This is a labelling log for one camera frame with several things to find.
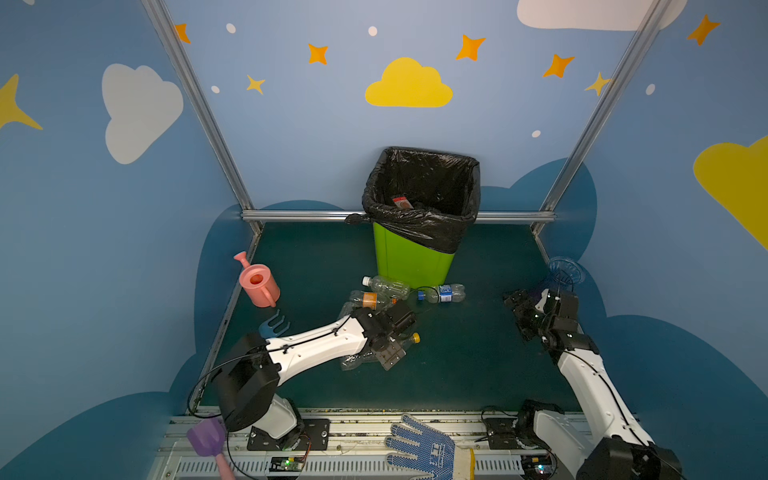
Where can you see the clear bottle blue label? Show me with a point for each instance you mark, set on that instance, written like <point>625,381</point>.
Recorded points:
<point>447,293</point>

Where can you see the aluminium post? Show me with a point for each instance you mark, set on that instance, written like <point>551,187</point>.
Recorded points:
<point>642,40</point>
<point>161,20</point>

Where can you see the pink watering can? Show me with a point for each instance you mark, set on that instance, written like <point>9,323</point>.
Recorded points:
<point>258,282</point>

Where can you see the clear bottle orange label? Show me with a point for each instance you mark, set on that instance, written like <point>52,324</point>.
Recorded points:
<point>367,355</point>

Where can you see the blue dotted work glove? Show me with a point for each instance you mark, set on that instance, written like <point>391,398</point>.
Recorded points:
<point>428,452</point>

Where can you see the right aluminium post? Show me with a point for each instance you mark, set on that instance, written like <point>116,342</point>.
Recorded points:
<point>642,40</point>

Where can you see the green bin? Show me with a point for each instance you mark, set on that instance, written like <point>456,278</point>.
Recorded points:
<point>405,261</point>

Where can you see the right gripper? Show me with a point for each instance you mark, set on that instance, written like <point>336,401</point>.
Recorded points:
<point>524,309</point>

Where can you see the left aluminium post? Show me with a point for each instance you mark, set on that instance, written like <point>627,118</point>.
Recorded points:
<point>161,20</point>

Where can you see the blue garden fork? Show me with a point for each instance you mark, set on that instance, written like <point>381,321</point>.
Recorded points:
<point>274,327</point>

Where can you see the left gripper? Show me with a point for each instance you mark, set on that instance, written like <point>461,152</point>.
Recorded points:
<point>390,347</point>

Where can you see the aluminium back rail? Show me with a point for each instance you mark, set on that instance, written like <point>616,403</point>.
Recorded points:
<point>483,217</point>

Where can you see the purple toy shovel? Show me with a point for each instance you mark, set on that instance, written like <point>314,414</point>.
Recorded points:
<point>207,438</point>

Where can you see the clear bottle white cap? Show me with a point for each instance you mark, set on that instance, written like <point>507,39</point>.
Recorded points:
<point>386,287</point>

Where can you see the orange label bottle orange cap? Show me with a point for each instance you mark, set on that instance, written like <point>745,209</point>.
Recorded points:
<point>371,300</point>

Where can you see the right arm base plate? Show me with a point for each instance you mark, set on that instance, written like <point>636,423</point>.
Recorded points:
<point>502,434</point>

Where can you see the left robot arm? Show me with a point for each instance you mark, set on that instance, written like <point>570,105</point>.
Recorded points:
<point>247,382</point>

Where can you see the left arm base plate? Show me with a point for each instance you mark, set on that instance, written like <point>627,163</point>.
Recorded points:
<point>313,433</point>

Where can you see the black bin liner bag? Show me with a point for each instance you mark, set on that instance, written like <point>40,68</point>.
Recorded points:
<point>444,189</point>

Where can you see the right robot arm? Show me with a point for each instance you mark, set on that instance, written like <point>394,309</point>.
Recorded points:
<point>619,447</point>

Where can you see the Coke bottle yellow cap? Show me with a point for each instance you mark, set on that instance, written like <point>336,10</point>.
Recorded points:
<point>402,203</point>

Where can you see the purple ribbed vase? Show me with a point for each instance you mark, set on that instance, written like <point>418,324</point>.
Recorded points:
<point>565,273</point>

